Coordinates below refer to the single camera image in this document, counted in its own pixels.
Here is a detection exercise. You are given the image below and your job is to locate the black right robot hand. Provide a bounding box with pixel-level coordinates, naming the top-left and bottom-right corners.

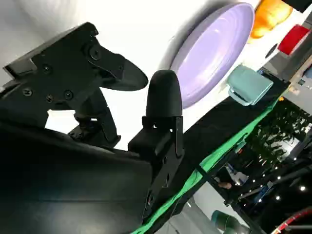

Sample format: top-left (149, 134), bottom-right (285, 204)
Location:
top-left (0, 21), bottom-right (185, 234)

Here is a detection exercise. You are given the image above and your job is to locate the green cloth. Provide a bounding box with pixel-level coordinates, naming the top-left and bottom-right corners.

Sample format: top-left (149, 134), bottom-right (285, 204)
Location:
top-left (131, 99), bottom-right (278, 234)

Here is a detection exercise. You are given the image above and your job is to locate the person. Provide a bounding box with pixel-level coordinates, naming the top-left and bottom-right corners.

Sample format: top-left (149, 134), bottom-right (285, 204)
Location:
top-left (217, 168), bottom-right (235, 190)

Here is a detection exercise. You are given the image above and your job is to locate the black cloth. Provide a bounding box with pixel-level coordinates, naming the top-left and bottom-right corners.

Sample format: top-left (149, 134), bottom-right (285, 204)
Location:
top-left (180, 80), bottom-right (291, 171)

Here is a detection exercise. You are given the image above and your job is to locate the lilac plate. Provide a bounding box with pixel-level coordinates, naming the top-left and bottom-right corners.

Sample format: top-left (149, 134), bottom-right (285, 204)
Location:
top-left (169, 2), bottom-right (255, 110)

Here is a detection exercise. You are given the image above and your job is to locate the black truss with lights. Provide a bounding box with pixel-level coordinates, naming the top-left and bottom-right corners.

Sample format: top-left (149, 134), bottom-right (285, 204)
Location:
top-left (214, 151), bottom-right (312, 205)

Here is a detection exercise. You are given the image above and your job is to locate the pale green mug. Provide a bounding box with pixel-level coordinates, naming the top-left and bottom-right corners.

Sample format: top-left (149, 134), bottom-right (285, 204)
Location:
top-left (227, 64), bottom-right (274, 107)

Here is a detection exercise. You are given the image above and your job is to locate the green leafy plant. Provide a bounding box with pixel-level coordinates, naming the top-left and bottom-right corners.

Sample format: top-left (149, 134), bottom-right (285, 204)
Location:
top-left (246, 99), bottom-right (312, 169)

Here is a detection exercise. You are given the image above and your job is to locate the black round table grommet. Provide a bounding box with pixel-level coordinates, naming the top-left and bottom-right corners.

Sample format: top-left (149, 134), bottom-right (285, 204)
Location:
top-left (265, 43), bottom-right (278, 59)

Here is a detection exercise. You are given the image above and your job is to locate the red box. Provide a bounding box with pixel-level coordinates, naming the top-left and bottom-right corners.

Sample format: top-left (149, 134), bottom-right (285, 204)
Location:
top-left (277, 24), bottom-right (311, 56)

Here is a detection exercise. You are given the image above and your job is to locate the red hose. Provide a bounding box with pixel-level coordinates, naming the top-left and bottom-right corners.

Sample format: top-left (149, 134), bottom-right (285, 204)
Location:
top-left (268, 209), bottom-right (312, 234)

